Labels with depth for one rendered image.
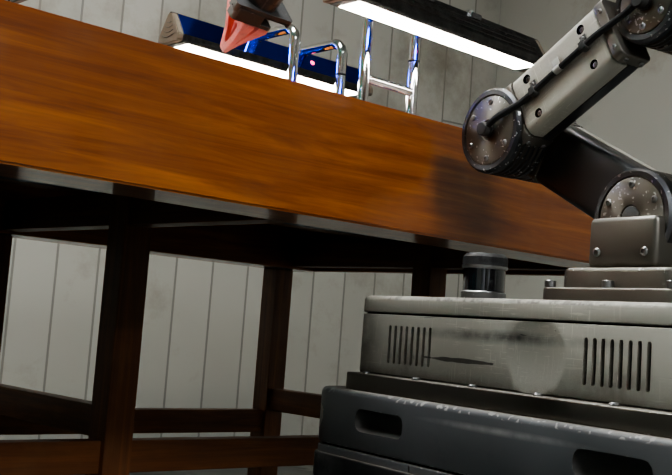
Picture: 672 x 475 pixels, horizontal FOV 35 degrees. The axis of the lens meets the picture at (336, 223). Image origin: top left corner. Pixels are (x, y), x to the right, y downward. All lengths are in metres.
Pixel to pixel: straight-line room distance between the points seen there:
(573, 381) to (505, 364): 0.11
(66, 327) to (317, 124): 2.15
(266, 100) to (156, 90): 0.18
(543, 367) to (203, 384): 2.61
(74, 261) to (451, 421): 2.40
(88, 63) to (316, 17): 2.83
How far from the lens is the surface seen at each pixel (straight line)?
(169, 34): 2.49
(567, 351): 1.24
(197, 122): 1.41
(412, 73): 2.41
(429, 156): 1.70
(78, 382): 3.60
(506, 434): 1.25
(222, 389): 3.82
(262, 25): 1.56
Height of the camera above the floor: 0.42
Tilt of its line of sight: 6 degrees up
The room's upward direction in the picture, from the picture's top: 4 degrees clockwise
